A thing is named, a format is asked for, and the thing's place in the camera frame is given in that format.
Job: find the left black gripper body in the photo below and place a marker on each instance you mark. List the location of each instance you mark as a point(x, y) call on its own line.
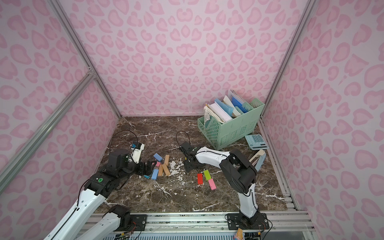
point(144, 169)

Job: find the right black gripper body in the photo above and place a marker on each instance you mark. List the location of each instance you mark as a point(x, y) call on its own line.
point(188, 157)

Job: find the red block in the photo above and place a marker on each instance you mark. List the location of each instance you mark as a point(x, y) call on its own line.
point(200, 179)

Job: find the green block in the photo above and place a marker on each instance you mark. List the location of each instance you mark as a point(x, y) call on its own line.
point(207, 175)

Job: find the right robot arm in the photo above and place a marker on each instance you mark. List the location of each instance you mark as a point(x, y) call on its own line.
point(239, 172)

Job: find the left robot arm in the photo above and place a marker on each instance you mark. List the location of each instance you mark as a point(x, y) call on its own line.
point(120, 166)

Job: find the light blue block lower left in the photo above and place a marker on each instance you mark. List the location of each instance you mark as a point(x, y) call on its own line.
point(155, 174)

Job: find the light blue block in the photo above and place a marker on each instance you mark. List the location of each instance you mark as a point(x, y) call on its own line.
point(158, 157)
point(155, 174)

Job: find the light blue block upper left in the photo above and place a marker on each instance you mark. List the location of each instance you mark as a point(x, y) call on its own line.
point(158, 157)

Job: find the wooden block lower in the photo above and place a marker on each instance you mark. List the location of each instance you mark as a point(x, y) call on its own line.
point(160, 173)

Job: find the wooden block diagonal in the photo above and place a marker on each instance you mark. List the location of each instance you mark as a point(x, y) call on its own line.
point(166, 170)

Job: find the upright wooden block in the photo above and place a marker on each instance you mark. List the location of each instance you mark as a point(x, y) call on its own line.
point(166, 162)

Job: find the pink block lower right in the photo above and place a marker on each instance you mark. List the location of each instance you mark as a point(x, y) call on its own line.
point(212, 184)

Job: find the white papers stack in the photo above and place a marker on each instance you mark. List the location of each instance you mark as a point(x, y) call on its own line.
point(214, 111)

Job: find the green plastic file basket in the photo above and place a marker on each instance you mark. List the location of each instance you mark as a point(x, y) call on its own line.
point(223, 135)

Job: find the grey calculator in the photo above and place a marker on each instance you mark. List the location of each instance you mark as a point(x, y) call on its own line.
point(256, 142)

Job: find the blue folder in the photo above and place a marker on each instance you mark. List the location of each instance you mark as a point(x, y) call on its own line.
point(238, 104)

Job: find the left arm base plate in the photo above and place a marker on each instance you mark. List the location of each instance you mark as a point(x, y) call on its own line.
point(130, 222)

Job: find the wooden box at right wall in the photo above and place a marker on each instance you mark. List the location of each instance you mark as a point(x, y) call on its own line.
point(258, 159)

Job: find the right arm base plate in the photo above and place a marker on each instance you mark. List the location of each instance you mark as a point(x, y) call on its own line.
point(239, 221)

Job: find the front aluminium rail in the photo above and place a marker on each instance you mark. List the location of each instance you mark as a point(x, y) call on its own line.
point(277, 225)

